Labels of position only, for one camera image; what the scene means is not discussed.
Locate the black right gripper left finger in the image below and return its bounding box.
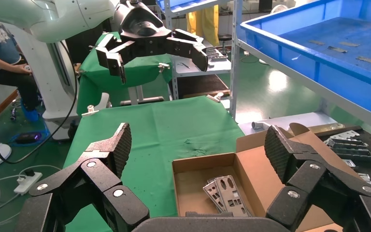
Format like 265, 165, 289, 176
14, 122, 150, 232

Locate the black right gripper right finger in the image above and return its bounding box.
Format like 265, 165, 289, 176
264, 125, 371, 232

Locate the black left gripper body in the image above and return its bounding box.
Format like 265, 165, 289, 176
113, 0, 174, 59

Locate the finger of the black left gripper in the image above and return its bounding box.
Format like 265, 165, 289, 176
95, 33, 137, 86
171, 29, 209, 73

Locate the person bare forearm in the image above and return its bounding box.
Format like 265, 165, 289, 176
0, 54, 22, 73

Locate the grey metal parts pile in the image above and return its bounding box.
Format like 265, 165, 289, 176
204, 45, 229, 63

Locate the small blue plastic tray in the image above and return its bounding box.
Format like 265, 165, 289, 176
156, 0, 229, 15

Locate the brown cardboard box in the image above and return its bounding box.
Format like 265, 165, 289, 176
172, 122, 364, 232

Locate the large blue plastic tray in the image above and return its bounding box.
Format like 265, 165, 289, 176
239, 0, 371, 122

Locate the grey perforated shelf rack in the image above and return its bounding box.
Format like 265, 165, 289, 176
156, 0, 237, 101

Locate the yellow hanging garment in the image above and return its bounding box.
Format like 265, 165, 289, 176
186, 4, 221, 47

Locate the black round stool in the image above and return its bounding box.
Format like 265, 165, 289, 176
217, 33, 233, 55

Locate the small green table cloth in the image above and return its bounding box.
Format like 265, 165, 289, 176
76, 31, 173, 115

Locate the white metal shelf rack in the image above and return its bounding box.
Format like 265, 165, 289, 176
229, 0, 371, 137

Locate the large green table cloth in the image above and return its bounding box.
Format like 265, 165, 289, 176
63, 95, 246, 232

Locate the white robot torso column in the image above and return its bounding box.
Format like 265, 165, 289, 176
4, 22, 111, 142

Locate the white power strip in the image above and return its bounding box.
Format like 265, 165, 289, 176
13, 171, 43, 196

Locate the white plastic pipe fitting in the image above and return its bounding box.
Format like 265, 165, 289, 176
251, 121, 271, 131

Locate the black device purple light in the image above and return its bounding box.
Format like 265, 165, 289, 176
15, 131, 43, 145

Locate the blue shoe cover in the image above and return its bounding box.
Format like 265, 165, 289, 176
20, 100, 41, 123

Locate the grey table frame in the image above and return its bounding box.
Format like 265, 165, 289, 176
119, 85, 173, 107

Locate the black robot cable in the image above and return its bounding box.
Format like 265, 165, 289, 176
0, 40, 80, 164

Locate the dark metal bracket stack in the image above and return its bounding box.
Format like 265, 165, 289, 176
324, 137, 371, 161

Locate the white power cable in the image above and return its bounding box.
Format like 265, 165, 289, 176
0, 164, 63, 227

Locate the blue hose loop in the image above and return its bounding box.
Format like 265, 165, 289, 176
9, 121, 51, 147

